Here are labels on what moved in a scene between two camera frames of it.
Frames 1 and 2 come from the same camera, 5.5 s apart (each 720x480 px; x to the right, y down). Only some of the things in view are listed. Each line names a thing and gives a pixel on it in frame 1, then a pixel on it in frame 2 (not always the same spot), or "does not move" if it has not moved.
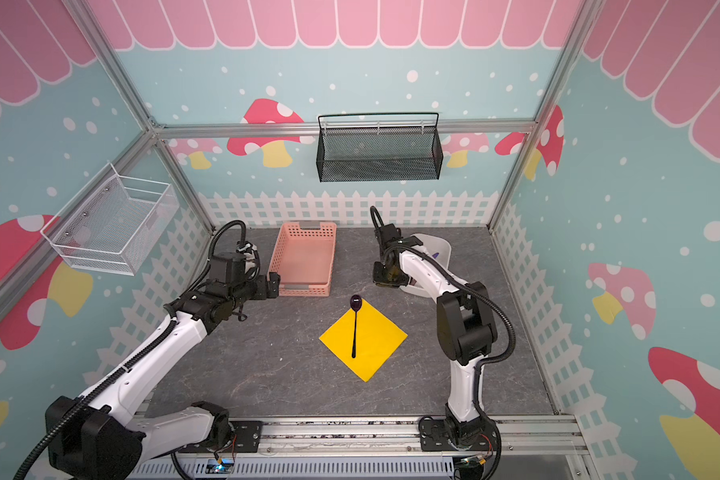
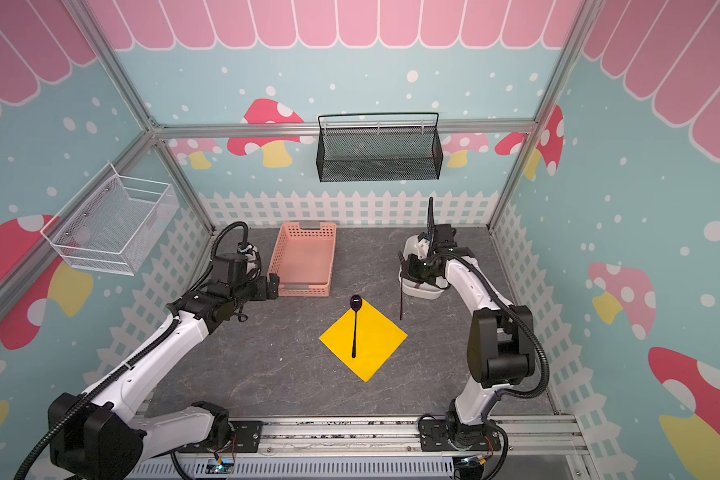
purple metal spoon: (355, 303) does not move
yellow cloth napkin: (376, 339) does not move
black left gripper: (262, 291) does not move
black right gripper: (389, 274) to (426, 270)
